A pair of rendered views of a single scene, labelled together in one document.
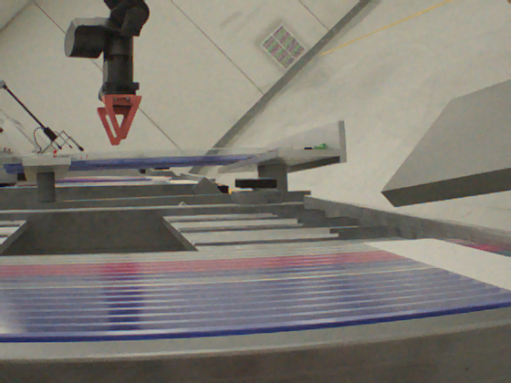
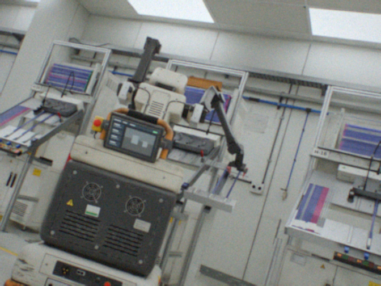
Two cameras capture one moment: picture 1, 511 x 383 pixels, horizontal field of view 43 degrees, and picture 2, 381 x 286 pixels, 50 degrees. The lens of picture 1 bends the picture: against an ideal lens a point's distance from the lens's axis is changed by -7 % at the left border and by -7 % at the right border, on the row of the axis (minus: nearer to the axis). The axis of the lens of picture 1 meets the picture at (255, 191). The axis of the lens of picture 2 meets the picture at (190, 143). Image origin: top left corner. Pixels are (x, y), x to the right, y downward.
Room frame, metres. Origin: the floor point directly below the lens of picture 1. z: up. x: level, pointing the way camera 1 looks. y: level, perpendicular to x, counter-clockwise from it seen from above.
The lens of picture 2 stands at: (2.39, -2.56, 0.63)
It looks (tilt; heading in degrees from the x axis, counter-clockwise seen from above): 9 degrees up; 121
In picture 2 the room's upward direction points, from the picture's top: 18 degrees clockwise
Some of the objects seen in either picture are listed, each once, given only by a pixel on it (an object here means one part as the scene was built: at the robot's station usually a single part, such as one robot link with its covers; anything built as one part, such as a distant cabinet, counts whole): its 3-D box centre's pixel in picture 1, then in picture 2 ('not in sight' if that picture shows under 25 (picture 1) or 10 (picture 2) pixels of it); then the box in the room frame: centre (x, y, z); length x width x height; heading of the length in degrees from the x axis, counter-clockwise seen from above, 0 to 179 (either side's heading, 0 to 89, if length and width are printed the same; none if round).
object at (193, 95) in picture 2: not in sight; (200, 105); (0.59, 0.44, 1.52); 0.51 x 0.13 x 0.27; 7
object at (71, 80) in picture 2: not in sight; (56, 134); (-0.93, 0.40, 0.95); 1.35 x 0.82 x 1.90; 97
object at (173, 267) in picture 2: not in sight; (156, 239); (0.51, 0.55, 0.31); 0.70 x 0.65 x 0.62; 7
